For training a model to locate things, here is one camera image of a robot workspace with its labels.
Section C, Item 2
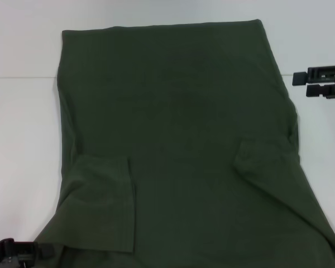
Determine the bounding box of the dark green t-shirt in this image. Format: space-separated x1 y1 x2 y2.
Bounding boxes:
30 18 335 268

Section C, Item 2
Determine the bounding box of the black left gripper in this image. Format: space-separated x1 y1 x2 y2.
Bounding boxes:
0 237 55 268

